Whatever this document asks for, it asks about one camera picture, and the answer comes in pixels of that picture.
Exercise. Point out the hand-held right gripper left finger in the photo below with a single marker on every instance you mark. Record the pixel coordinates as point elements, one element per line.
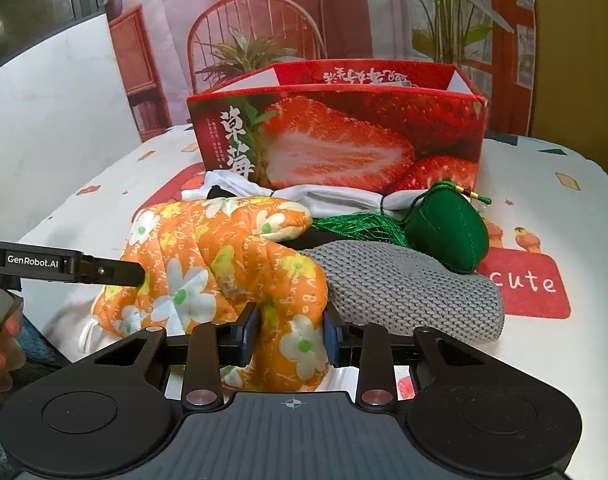
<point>246,335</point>

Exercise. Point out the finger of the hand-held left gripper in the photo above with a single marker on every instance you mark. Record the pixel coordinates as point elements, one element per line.
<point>116,274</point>

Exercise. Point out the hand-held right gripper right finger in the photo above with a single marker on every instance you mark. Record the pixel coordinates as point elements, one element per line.
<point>332,340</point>

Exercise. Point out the grey knitted cloth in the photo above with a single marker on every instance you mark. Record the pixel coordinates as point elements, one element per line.
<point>409,290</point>

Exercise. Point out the orange floral oven mitt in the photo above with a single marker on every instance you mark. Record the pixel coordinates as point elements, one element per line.
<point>209,250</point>

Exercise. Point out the red strawberry print cardboard box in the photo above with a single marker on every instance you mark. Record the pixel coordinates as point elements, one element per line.
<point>334,145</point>

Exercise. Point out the person's left hand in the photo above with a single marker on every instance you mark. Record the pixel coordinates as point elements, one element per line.
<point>4,345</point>

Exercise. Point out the white cloth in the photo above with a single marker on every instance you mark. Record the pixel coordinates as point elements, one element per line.
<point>334,200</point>

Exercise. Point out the green fabric sachet with tassel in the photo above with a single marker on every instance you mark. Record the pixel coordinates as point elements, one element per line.
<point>449,230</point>

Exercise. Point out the dark glass window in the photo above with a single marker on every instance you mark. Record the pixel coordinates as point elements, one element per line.
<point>24,0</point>

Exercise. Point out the white printed tablecloth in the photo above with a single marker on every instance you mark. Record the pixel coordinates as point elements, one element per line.
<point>559,200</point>

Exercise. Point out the room scene wall poster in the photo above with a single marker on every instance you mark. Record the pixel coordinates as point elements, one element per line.
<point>364,20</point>

